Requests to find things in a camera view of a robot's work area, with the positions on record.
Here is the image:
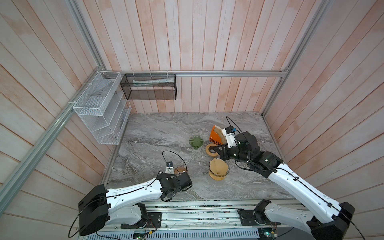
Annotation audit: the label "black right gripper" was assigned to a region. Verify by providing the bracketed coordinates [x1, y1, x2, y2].
[213, 142, 250, 165]

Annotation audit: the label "wooden ring dripper stand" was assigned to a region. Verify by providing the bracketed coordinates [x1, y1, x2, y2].
[209, 173, 226, 181]

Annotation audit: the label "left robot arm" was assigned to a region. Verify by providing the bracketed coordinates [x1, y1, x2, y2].
[76, 171, 193, 236]

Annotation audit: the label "brown paper coffee filter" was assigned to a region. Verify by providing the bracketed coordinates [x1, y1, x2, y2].
[209, 159, 230, 181]

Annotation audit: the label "right camera cable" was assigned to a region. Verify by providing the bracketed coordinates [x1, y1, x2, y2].
[225, 116, 245, 136]

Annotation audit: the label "left camera cable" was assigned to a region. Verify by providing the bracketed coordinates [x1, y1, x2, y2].
[161, 150, 189, 175]

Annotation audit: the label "black wire mesh basket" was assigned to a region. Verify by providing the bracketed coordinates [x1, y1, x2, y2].
[120, 73, 177, 101]

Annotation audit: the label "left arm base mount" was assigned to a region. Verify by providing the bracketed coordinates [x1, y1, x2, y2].
[121, 203, 162, 230]

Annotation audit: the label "aluminium rail base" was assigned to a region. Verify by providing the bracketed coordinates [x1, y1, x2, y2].
[74, 199, 304, 240]

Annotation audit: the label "brown paper filter stack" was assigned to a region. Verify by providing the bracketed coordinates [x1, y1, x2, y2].
[213, 125, 227, 145]

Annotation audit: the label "white wire mesh shelf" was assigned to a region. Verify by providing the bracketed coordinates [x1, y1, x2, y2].
[74, 71, 132, 145]

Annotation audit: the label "perforated cable duct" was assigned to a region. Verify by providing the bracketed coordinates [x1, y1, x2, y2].
[81, 228, 260, 240]

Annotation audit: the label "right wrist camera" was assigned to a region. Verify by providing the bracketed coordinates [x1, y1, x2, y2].
[222, 126, 237, 148]

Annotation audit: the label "clear glass dripper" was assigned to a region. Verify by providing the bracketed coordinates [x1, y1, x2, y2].
[209, 164, 230, 176]

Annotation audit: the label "paper in black basket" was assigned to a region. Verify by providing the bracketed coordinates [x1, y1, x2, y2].
[132, 78, 175, 87]

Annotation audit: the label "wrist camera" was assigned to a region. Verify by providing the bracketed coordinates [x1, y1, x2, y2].
[222, 126, 237, 148]
[165, 162, 175, 174]

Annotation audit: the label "green glass dripper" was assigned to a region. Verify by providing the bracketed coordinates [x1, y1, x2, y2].
[189, 136, 204, 150]

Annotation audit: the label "orange glass pitcher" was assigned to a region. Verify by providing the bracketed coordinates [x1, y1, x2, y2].
[174, 167, 187, 176]

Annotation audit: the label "camera cable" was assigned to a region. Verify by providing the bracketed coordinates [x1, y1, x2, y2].
[225, 116, 245, 136]
[161, 150, 189, 175]

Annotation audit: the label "orange coffee filter box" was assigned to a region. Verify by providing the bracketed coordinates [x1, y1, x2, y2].
[209, 125, 221, 145]

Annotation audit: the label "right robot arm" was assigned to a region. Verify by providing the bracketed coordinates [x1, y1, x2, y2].
[215, 127, 355, 240]

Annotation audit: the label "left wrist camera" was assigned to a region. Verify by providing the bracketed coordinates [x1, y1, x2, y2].
[165, 162, 175, 174]

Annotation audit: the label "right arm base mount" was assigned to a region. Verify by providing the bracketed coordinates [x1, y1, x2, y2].
[237, 200, 281, 227]

